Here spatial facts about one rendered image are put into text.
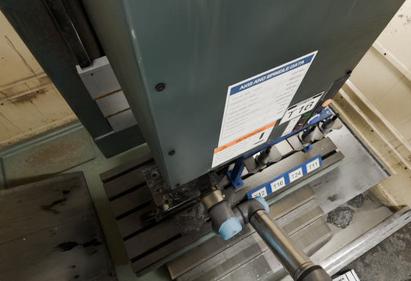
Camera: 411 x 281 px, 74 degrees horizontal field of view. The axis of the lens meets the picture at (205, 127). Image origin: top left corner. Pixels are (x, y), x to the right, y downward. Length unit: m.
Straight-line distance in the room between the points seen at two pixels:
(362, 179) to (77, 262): 1.57
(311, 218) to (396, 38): 0.96
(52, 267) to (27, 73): 0.97
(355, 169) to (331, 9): 1.44
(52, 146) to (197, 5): 1.86
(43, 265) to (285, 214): 1.23
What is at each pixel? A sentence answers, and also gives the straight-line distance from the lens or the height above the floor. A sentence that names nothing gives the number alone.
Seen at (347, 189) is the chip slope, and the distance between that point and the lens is 1.77.
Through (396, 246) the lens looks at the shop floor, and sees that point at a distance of 2.74.
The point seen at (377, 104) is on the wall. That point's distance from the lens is 1.64.
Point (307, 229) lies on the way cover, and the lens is 1.67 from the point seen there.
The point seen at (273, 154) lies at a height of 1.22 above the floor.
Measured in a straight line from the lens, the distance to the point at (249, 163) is 1.13.
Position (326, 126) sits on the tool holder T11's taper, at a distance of 1.27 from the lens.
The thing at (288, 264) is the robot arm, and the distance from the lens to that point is 0.92.
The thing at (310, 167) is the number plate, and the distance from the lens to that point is 1.52.
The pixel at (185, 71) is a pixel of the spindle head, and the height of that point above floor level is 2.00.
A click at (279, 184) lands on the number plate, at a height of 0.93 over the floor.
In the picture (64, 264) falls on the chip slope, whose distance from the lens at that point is 1.66.
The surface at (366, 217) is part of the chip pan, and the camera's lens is 1.89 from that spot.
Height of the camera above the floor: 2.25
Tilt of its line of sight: 61 degrees down
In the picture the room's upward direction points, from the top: 4 degrees clockwise
